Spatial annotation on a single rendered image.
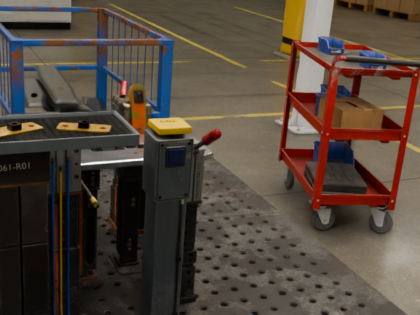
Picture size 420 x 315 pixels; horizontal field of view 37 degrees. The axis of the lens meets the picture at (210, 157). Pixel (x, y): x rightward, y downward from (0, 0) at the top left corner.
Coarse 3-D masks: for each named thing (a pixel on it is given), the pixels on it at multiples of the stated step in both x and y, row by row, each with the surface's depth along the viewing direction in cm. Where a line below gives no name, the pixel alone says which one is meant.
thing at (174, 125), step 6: (150, 120) 109; (156, 120) 109; (162, 120) 110; (168, 120) 110; (174, 120) 110; (180, 120) 110; (150, 126) 109; (156, 126) 106; (162, 126) 106; (168, 126) 106; (174, 126) 107; (180, 126) 107; (186, 126) 107; (162, 132) 105; (168, 132) 106; (174, 132) 106; (180, 132) 107; (186, 132) 107
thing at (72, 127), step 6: (84, 120) 102; (60, 126) 101; (66, 126) 102; (72, 126) 102; (78, 126) 101; (84, 126) 101; (90, 126) 102; (96, 126) 102; (102, 126) 103; (108, 126) 103; (96, 132) 100; (102, 132) 100; (108, 132) 101
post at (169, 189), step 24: (144, 144) 111; (168, 144) 106; (192, 144) 108; (144, 168) 112; (168, 168) 108; (168, 192) 109; (144, 216) 116; (168, 216) 111; (144, 240) 117; (168, 240) 113; (144, 264) 118; (168, 264) 115; (144, 288) 119; (168, 288) 117; (144, 312) 120; (168, 312) 119
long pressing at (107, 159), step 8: (192, 136) 155; (88, 152) 138; (96, 152) 138; (104, 152) 139; (112, 152) 139; (120, 152) 140; (128, 152) 140; (136, 152) 140; (208, 152) 143; (88, 160) 134; (96, 160) 133; (104, 160) 133; (112, 160) 134; (120, 160) 134; (128, 160) 135; (136, 160) 136; (88, 168) 131; (96, 168) 132; (104, 168) 133
